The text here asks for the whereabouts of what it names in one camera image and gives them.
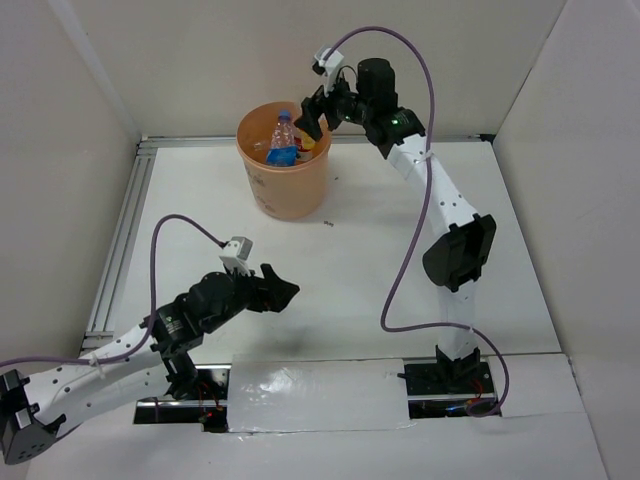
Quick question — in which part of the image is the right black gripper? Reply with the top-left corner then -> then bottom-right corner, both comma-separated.
292,69 -> 371,142

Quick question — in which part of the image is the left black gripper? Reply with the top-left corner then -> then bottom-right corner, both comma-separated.
203,261 -> 299,334

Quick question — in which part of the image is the yellow label clear bottle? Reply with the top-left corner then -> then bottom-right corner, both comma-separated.
297,130 -> 316,154

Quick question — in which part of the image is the red label water bottle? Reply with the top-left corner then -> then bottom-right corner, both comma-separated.
295,131 -> 315,162

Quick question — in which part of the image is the blue label crushed bottle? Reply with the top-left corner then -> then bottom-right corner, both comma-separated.
266,110 -> 298,167

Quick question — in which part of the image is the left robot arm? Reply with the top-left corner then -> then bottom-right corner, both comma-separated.
1,264 -> 300,465

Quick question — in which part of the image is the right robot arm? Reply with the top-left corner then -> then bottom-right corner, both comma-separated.
295,49 -> 496,392

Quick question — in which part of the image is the orange plastic bin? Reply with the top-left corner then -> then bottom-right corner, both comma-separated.
236,101 -> 332,220

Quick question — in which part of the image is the white tape sheet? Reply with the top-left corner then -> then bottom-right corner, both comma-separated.
227,357 -> 412,434

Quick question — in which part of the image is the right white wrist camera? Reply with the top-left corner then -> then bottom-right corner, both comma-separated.
312,46 -> 344,97

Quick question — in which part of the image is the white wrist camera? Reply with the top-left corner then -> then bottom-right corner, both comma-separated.
312,46 -> 344,97
219,236 -> 253,276

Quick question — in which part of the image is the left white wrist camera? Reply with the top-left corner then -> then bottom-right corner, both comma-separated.
219,236 -> 253,276

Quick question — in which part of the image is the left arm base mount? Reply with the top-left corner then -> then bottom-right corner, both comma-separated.
133,364 -> 231,433

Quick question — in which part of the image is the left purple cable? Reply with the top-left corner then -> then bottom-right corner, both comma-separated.
0,213 -> 226,369

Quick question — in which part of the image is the purple cable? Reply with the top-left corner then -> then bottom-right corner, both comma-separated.
0,213 -> 226,369
380,27 -> 509,417

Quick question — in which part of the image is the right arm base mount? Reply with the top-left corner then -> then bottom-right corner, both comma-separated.
396,360 -> 501,420

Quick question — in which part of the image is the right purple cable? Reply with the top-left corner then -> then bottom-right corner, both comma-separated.
380,27 -> 509,417

